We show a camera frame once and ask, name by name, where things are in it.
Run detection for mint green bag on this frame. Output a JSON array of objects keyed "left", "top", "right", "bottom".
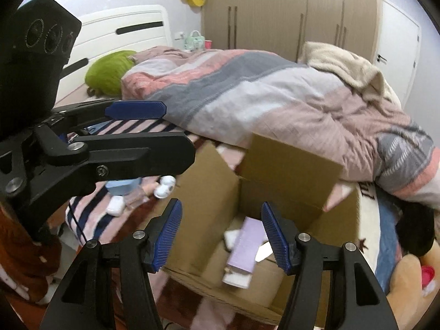
[{"left": 183, "top": 30, "right": 204, "bottom": 51}]

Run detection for brown cardboard box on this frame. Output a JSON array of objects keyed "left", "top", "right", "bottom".
[{"left": 161, "top": 132, "right": 362, "bottom": 327}]

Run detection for black cloth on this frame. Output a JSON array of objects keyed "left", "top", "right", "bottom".
[{"left": 395, "top": 200, "right": 436, "bottom": 258}]

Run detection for white paper sheet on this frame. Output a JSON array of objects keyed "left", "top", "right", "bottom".
[{"left": 255, "top": 242, "right": 275, "bottom": 262}]

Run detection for beige fleece blanket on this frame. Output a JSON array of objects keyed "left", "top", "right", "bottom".
[{"left": 302, "top": 41, "right": 402, "bottom": 105}]

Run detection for white printed blanket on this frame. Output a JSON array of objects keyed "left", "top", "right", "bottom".
[{"left": 335, "top": 178, "right": 396, "bottom": 269}]

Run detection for white bed headboard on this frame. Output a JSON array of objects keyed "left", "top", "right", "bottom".
[{"left": 54, "top": 5, "right": 173, "bottom": 105}]

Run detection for green pillow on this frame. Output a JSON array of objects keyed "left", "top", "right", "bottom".
[{"left": 84, "top": 50, "right": 137, "bottom": 97}]

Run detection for white door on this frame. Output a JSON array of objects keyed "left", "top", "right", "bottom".
[{"left": 372, "top": 0, "right": 422, "bottom": 94}]

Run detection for small white box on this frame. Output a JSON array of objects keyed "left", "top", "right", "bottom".
[{"left": 222, "top": 270, "right": 252, "bottom": 288}]

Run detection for purple flat box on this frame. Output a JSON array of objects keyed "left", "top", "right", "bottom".
[{"left": 228, "top": 216, "right": 269, "bottom": 276}]

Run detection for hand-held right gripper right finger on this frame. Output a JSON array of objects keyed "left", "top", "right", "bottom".
[{"left": 261, "top": 202, "right": 401, "bottom": 330}]

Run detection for white toy figure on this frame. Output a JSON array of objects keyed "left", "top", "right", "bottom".
[{"left": 153, "top": 175, "right": 177, "bottom": 200}]

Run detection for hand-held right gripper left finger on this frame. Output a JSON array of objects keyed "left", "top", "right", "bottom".
[{"left": 39, "top": 198, "right": 183, "bottom": 330}]

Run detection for blue jeans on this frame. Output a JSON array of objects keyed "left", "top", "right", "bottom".
[{"left": 375, "top": 195, "right": 401, "bottom": 284}]

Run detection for white earbud case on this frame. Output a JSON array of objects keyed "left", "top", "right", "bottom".
[{"left": 105, "top": 195, "right": 127, "bottom": 217}]

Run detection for pink grey striped quilt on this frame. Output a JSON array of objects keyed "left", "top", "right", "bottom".
[{"left": 121, "top": 46, "right": 440, "bottom": 198}]

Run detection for beige wardrobe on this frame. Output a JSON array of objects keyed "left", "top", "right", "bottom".
[{"left": 200, "top": 0, "right": 383, "bottom": 65}]

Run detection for tan plush toy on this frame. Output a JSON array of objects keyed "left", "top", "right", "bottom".
[{"left": 384, "top": 250, "right": 440, "bottom": 330}]

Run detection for white plush toy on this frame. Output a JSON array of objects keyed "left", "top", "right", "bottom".
[{"left": 104, "top": 178, "right": 144, "bottom": 211}]

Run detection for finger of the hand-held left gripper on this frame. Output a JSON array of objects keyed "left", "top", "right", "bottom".
[
  {"left": 0, "top": 125, "right": 197, "bottom": 245},
  {"left": 48, "top": 100, "right": 168, "bottom": 135}
]

